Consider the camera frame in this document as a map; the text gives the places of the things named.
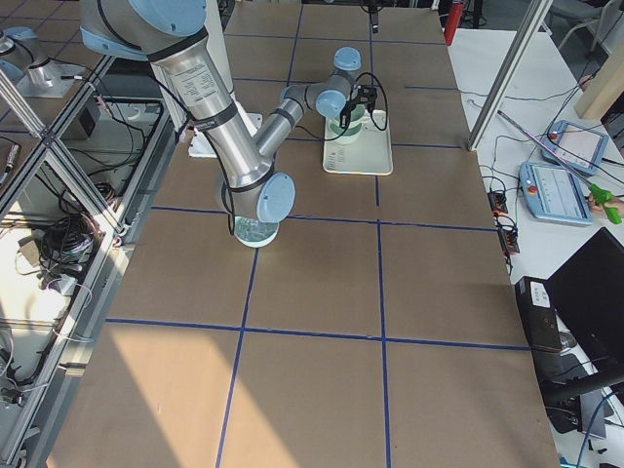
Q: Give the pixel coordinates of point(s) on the green bowl with ice cubes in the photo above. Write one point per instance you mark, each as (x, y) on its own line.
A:
(254, 233)

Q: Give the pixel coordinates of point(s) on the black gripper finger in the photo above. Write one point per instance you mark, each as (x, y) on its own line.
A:
(343, 120)

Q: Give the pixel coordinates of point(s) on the blue teach pendant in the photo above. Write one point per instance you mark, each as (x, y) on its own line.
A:
(553, 194)
(581, 147)

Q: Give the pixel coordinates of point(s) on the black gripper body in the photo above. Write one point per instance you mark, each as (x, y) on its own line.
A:
(347, 110)

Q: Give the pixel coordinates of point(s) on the green plastic spray gun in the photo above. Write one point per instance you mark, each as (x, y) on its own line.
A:
(603, 200)

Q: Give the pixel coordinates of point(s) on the blue teach pendant far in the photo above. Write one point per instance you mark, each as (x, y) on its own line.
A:
(581, 147)

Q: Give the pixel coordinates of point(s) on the black laptop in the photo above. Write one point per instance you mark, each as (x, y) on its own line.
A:
(586, 295)

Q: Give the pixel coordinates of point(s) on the blue teach pendant near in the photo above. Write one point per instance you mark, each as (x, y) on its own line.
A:
(553, 194)

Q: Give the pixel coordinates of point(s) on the aluminium frame post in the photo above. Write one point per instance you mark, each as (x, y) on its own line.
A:
(529, 26)

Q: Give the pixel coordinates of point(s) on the pale green bear tray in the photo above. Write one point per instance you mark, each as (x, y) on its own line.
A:
(365, 149)

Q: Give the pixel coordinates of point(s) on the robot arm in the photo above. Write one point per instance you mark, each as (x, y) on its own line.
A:
(335, 98)
(172, 35)

